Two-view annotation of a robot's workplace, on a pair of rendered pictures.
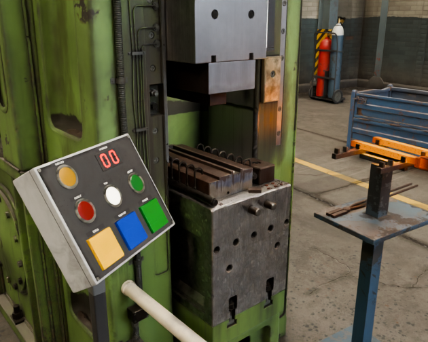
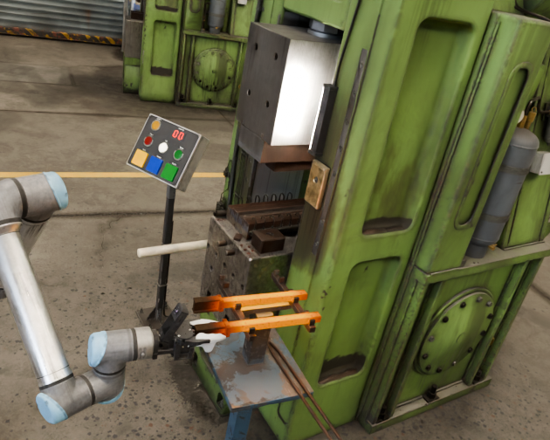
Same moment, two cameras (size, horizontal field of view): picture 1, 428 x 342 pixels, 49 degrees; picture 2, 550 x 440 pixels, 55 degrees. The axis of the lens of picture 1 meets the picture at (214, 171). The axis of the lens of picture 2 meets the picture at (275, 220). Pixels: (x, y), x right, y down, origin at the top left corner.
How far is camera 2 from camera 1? 2.83 m
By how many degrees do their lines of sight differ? 85
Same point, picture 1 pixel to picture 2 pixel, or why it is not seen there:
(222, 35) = (250, 109)
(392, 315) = not seen: outside the picture
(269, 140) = (306, 241)
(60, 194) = (147, 127)
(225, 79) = (246, 140)
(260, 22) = (271, 113)
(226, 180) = (235, 214)
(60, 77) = not seen: hidden behind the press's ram
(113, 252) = (139, 161)
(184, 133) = not seen: hidden behind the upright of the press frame
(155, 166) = (245, 183)
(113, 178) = (171, 142)
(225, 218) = (214, 230)
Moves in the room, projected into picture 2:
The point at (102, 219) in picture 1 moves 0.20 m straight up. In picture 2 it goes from (150, 149) to (153, 110)
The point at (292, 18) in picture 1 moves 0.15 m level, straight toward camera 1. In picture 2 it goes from (354, 142) to (313, 131)
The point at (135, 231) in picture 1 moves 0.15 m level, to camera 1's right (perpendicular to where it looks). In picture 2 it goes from (154, 166) to (142, 177)
